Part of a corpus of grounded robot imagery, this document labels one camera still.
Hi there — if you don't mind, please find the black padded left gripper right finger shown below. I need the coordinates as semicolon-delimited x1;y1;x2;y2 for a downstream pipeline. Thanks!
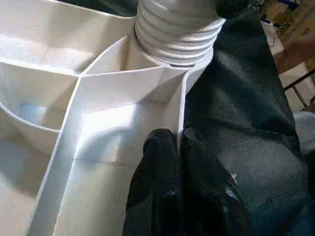
178;127;252;236

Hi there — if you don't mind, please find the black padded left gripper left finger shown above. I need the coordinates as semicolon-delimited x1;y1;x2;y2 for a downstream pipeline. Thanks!
122;129;184;236

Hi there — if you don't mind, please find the white plastic table top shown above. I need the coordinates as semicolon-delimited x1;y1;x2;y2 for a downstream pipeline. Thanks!
0;0;227;236

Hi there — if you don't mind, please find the white plastic table leg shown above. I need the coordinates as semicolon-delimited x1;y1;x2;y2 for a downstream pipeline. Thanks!
133;0;227;68

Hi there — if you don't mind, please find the black work mat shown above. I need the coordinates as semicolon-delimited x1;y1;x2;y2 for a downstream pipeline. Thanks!
64;0;315;236

